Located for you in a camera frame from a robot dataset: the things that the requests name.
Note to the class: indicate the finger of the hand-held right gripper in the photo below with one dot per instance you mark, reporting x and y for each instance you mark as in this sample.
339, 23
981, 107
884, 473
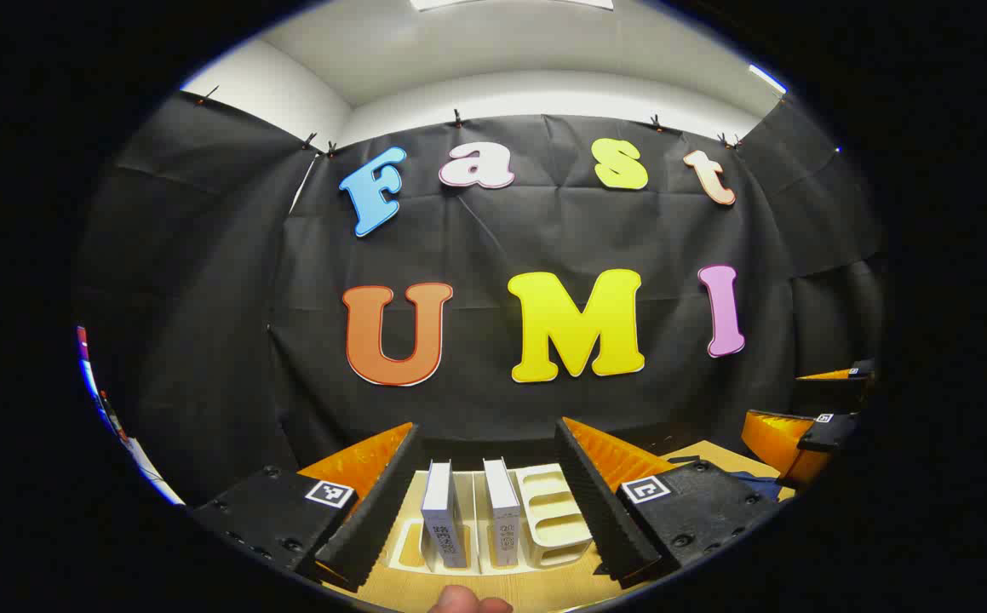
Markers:
834, 396
829, 434

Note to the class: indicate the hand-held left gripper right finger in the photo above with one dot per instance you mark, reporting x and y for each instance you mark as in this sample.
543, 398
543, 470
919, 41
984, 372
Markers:
599, 502

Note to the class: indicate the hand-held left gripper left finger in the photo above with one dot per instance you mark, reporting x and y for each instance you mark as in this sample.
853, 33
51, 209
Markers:
378, 511

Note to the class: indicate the white plastic bookshelf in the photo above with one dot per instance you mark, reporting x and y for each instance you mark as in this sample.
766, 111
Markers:
553, 519

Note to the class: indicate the white book with dark emblem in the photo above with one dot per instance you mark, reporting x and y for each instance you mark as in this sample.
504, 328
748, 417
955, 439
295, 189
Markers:
442, 511

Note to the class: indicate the black backdrop cloth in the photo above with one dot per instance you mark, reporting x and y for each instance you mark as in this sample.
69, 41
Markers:
203, 298

